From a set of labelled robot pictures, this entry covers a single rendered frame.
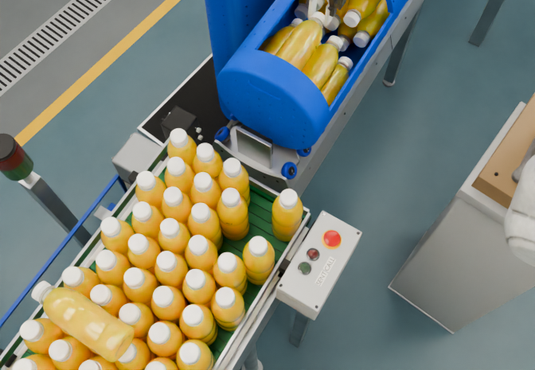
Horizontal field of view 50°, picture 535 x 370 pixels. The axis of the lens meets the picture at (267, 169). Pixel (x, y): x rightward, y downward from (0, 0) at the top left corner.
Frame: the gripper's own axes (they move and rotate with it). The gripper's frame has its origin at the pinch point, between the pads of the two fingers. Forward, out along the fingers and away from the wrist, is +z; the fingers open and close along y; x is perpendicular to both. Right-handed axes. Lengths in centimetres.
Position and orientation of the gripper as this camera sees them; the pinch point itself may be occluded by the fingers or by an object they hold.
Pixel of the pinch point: (321, 9)
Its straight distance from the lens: 142.5
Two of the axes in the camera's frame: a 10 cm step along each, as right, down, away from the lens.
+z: 0.0, 4.3, 9.0
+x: -5.2, 7.7, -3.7
